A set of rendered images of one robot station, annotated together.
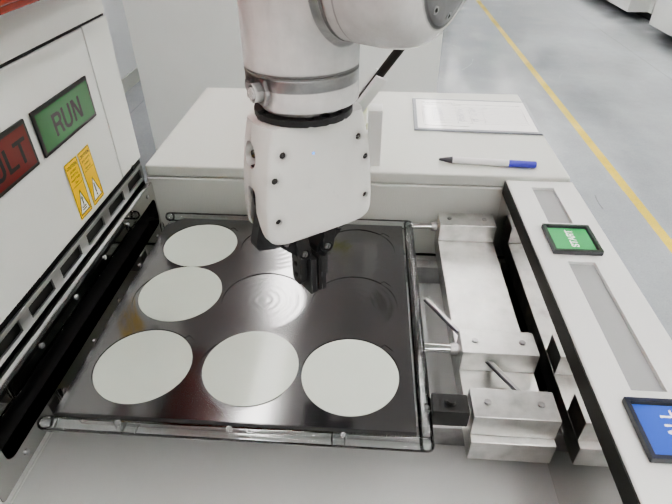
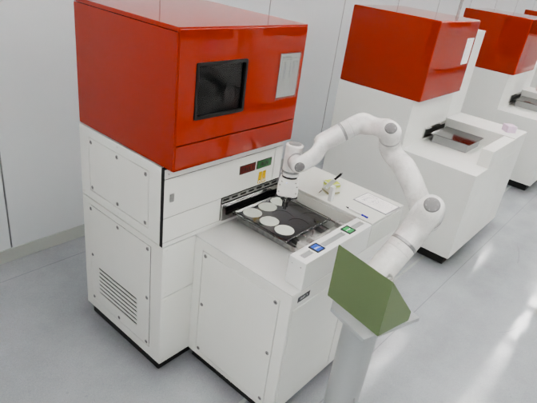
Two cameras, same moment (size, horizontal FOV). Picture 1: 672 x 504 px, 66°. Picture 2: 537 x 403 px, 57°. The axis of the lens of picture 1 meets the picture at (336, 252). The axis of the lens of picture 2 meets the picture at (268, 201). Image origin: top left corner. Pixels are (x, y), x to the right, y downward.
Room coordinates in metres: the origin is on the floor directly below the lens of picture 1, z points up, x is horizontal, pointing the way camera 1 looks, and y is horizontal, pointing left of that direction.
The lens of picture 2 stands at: (-1.45, -1.11, 2.11)
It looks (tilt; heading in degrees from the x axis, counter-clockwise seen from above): 27 degrees down; 34
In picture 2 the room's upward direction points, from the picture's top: 8 degrees clockwise
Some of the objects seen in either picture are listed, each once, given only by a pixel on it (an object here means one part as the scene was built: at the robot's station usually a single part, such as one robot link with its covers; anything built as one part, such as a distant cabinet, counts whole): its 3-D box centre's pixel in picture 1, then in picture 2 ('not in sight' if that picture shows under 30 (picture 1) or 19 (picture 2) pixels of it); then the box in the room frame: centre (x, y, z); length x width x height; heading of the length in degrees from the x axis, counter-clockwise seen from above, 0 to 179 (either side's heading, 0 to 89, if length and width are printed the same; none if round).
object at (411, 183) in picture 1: (355, 161); (337, 203); (0.84, -0.04, 0.89); 0.62 x 0.35 x 0.14; 86
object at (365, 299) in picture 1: (264, 301); (281, 215); (0.46, 0.09, 0.90); 0.34 x 0.34 x 0.01; 86
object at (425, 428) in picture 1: (415, 308); (308, 229); (0.45, -0.09, 0.90); 0.38 x 0.01 x 0.01; 176
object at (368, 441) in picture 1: (232, 433); (258, 226); (0.28, 0.10, 0.90); 0.37 x 0.01 x 0.01; 86
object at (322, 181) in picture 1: (305, 160); (288, 184); (0.38, 0.02, 1.12); 0.10 x 0.07 x 0.11; 123
